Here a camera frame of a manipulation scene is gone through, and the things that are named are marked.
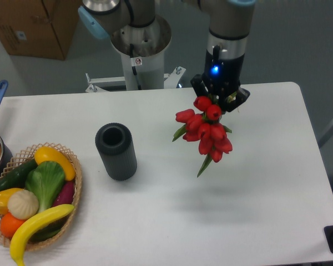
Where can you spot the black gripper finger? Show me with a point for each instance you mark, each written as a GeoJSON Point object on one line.
{"type": "Point", "coordinates": [236, 99]}
{"type": "Point", "coordinates": [202, 85]}

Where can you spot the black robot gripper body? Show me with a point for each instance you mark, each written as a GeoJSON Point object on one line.
{"type": "Point", "coordinates": [221, 77]}

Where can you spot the red tulip bouquet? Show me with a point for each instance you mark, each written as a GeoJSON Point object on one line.
{"type": "Point", "coordinates": [205, 128]}

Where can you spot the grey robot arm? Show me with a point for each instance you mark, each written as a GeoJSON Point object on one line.
{"type": "Point", "coordinates": [222, 27]}

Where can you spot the dark grey ribbed vase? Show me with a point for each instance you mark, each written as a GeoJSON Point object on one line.
{"type": "Point", "coordinates": [114, 143]}

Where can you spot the brown cardboard box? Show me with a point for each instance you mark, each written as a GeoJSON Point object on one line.
{"type": "Point", "coordinates": [42, 29]}

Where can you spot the purple eggplant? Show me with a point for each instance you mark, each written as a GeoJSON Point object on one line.
{"type": "Point", "coordinates": [66, 194]}

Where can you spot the green lettuce leaf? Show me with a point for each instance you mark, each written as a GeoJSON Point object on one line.
{"type": "Point", "coordinates": [45, 182]}

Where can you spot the woven wicker basket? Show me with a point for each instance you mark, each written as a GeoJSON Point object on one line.
{"type": "Point", "coordinates": [63, 224]}

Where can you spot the dark green cucumber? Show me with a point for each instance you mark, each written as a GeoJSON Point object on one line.
{"type": "Point", "coordinates": [16, 178]}

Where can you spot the white steamed bun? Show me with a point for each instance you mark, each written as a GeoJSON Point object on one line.
{"type": "Point", "coordinates": [23, 204]}

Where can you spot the yellow bell pepper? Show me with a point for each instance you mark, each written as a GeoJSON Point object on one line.
{"type": "Point", "coordinates": [4, 198]}

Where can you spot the orange fruit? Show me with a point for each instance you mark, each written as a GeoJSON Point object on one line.
{"type": "Point", "coordinates": [9, 225]}

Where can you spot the yellow banana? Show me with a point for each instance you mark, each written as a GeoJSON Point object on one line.
{"type": "Point", "coordinates": [31, 226]}

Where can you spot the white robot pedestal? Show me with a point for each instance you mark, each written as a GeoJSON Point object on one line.
{"type": "Point", "coordinates": [142, 55]}

